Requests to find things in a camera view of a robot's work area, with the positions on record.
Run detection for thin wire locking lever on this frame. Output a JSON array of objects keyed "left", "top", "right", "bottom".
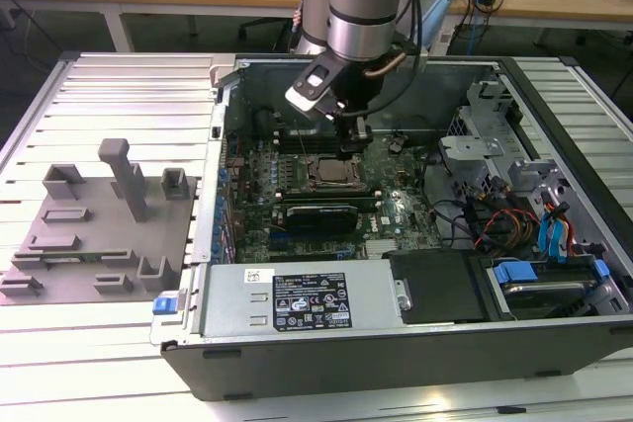
[{"left": 294, "top": 119, "right": 313, "bottom": 163}]

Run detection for metal socket cover frame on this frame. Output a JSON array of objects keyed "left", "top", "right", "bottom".
[{"left": 306, "top": 156, "right": 364, "bottom": 192}]

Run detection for CPU with silver top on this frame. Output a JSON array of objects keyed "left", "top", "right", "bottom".
[{"left": 317, "top": 163, "right": 355, "bottom": 185}]

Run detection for CPU socket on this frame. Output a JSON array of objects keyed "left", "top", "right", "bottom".
[{"left": 304, "top": 154, "right": 365, "bottom": 192}]

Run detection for RAM slot white clips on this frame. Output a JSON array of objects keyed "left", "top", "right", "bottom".
[
  {"left": 272, "top": 139, "right": 341, "bottom": 148},
  {"left": 272, "top": 127, "right": 341, "bottom": 136},
  {"left": 275, "top": 193, "right": 383, "bottom": 202}
]

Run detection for grey metal drive cage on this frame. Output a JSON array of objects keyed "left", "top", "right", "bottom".
[{"left": 438, "top": 79, "right": 525, "bottom": 209}]

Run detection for black graphics card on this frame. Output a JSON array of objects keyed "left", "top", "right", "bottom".
[{"left": 285, "top": 203, "right": 361, "bottom": 236}]

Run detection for green motherboard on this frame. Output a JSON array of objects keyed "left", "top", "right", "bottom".
[{"left": 225, "top": 132, "right": 444, "bottom": 265}]

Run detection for silver finned chipset heatsink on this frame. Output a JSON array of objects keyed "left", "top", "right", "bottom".
[{"left": 364, "top": 238, "right": 397, "bottom": 259}]

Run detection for black expansion slot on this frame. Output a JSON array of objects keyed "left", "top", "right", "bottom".
[{"left": 269, "top": 237, "right": 347, "bottom": 252}]

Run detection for black plastic air shroud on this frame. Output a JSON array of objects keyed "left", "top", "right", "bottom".
[{"left": 385, "top": 249, "right": 491, "bottom": 325}]

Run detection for grey power supply unit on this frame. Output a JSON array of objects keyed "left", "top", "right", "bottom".
[{"left": 200, "top": 263, "right": 397, "bottom": 342}]

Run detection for hard disk in blue carrier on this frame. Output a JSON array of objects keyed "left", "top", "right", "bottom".
[{"left": 487, "top": 257, "right": 614, "bottom": 322}]

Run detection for open black PC case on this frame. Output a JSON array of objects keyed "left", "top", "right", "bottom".
[{"left": 147, "top": 53, "right": 633, "bottom": 402}]

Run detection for blue case latch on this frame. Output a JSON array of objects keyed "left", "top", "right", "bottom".
[{"left": 152, "top": 295, "right": 178, "bottom": 316}]

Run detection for grey parts rack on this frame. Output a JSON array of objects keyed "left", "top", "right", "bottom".
[{"left": 0, "top": 137, "right": 200, "bottom": 305}]

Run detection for green RAM stick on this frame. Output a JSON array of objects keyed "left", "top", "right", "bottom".
[{"left": 42, "top": 252, "right": 106, "bottom": 263}]

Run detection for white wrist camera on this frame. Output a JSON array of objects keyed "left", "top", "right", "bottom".
[{"left": 285, "top": 63, "right": 344, "bottom": 121}]

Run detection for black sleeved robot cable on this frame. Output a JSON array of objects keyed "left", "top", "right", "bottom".
[{"left": 363, "top": 0, "right": 431, "bottom": 115}]

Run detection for red yellow black wire bundle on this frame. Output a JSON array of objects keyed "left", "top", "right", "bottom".
[{"left": 473, "top": 208, "right": 541, "bottom": 251}]

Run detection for blue flat data cable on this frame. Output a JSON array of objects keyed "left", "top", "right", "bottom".
[
  {"left": 551, "top": 202, "right": 571, "bottom": 264},
  {"left": 537, "top": 209, "right": 558, "bottom": 263}
]

